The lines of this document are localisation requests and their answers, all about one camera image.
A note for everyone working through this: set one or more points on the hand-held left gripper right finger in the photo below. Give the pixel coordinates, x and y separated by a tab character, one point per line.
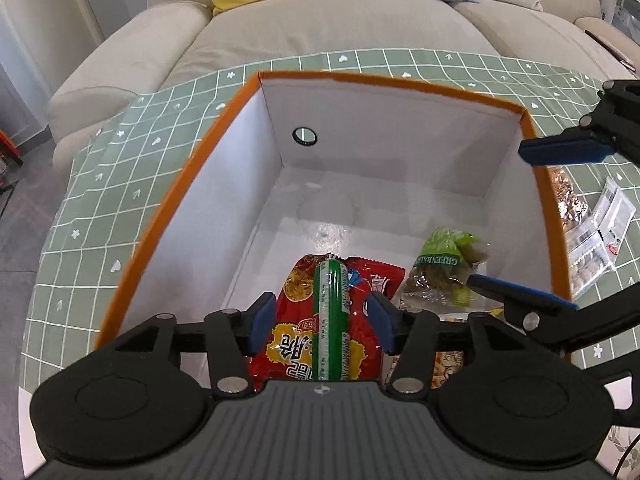
380	321

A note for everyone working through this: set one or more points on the clear packet with white label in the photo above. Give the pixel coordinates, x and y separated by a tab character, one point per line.
612	215

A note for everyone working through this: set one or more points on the remote control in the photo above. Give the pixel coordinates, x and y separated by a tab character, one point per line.
607	47

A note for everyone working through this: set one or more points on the green sausage stick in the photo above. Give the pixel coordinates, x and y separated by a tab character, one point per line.
332	310

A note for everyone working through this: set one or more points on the large red snack packet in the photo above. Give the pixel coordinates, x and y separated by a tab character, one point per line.
292	345

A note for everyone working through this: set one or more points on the white door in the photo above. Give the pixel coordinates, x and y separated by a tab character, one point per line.
40	10

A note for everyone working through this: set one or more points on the beige sofa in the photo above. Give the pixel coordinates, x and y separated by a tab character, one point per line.
300	25

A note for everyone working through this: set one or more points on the orange cardboard box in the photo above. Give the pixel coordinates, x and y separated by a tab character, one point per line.
400	135

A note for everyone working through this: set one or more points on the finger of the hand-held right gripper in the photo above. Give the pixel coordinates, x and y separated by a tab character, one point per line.
520	294
565	150

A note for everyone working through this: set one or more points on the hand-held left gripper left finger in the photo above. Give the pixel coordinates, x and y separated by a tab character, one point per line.
263	322

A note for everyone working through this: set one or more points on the green checked tablecloth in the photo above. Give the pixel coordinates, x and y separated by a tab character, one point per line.
125	210

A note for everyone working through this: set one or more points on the green candy bag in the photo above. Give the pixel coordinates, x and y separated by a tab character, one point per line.
440	265

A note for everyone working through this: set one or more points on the mixed nut packet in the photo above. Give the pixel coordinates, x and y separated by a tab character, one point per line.
567	200

